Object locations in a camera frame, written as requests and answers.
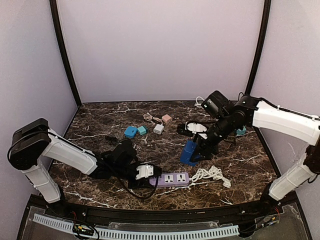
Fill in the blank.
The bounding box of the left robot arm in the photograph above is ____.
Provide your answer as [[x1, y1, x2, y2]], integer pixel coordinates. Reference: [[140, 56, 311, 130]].
[[7, 118, 162, 204]]

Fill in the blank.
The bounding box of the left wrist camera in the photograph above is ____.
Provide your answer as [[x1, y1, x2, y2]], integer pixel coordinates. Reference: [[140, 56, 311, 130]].
[[135, 164, 162, 180]]

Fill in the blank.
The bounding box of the white slotted cable duct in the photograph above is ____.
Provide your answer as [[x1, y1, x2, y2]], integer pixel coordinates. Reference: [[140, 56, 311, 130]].
[[32, 213, 239, 240]]

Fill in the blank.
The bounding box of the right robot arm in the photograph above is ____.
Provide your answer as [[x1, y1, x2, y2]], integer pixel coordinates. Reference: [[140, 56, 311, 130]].
[[185, 90, 320, 202]]

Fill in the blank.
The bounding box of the dark blue cube socket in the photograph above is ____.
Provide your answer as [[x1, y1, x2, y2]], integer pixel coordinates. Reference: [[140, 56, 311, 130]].
[[180, 140, 200, 167]]

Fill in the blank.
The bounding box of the white charger cube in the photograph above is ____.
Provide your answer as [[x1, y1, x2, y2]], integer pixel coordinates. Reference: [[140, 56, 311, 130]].
[[153, 124, 165, 135]]

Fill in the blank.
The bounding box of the pink charger cube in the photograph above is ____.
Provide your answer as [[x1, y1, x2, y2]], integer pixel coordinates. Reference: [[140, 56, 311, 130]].
[[161, 114, 173, 124]]

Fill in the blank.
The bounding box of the white cable of purple strip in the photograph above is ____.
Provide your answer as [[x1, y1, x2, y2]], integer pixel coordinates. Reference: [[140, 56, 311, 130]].
[[189, 165, 231, 188]]

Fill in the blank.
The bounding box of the blue adapter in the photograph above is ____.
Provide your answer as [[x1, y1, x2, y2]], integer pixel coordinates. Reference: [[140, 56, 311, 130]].
[[124, 126, 138, 139]]

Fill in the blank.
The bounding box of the purple power strip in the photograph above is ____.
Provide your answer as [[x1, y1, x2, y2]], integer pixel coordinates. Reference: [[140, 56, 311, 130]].
[[157, 172, 190, 188]]

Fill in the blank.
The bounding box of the teal power strip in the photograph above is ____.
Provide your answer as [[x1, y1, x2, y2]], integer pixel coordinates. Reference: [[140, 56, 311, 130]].
[[235, 126, 247, 137]]

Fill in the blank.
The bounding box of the small teal plug adapter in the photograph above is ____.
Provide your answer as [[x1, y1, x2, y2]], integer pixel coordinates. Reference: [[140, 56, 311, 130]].
[[137, 125, 148, 136]]

